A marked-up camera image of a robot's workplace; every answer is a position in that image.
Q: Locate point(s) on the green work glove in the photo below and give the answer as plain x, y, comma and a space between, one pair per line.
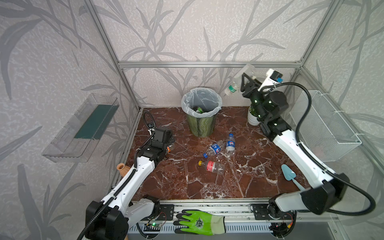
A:
197, 222

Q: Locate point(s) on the upright-lying Pepsi bottle blue cap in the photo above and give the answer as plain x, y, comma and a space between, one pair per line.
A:
230, 145

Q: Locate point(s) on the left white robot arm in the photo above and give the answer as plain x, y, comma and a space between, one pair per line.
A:
112, 217

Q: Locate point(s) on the green circuit board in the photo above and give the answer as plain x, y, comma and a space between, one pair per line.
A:
153, 227

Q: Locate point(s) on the green label soda bottle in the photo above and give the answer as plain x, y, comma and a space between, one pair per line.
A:
198, 110

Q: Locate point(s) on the red label bottle yellow cap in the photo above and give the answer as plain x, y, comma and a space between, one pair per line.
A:
212, 167

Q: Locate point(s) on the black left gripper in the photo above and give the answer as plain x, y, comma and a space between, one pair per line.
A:
169, 145

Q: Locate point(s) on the light blue garden trowel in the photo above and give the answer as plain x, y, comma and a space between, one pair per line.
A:
290, 175

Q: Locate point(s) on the clear acrylic wall shelf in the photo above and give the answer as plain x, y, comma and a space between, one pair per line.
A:
78, 139

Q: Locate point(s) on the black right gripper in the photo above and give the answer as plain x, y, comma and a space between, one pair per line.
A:
249, 89

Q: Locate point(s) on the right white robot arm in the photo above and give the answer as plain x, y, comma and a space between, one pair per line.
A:
326, 187

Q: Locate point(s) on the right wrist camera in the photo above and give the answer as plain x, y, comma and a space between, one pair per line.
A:
272, 80

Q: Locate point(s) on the crushed Pepsi bottle blue cap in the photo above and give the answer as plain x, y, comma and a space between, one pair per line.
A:
214, 149

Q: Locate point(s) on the small terracotta pot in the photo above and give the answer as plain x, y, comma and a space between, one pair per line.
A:
123, 169

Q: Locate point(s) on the green wood-pattern trash bin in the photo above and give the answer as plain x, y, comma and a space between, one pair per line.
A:
201, 127

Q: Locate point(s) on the clear plastic bin liner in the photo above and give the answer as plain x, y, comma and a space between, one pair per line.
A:
206, 98

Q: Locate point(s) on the white flower pot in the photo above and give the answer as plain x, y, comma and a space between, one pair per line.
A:
253, 117

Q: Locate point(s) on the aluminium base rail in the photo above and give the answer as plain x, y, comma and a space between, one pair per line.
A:
241, 215

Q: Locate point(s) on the white wire mesh basket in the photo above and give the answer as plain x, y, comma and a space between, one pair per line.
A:
325, 132

